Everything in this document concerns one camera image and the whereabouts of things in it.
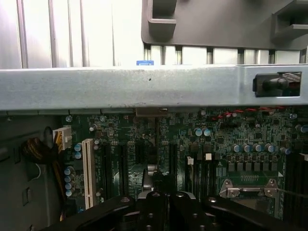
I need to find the CPU socket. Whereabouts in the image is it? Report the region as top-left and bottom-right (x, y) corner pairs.
(218, 178), (279, 210)

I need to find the white PCI expansion slot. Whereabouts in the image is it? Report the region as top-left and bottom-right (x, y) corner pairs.
(81, 138), (94, 210)

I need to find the braided black yellow power cable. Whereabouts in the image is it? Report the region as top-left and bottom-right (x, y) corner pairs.
(20, 131), (73, 222)

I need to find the long black expansion slot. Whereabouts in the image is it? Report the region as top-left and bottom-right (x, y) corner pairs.
(103, 143), (112, 200)
(118, 143), (128, 196)
(169, 143), (178, 178)

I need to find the black open PC case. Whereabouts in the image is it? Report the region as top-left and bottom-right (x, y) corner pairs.
(0, 64), (308, 231)

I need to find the grey parts rack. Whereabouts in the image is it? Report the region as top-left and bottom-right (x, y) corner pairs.
(141, 0), (308, 51)

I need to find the green motherboard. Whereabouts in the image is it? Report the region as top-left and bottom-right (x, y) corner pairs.
(63, 107), (308, 222)

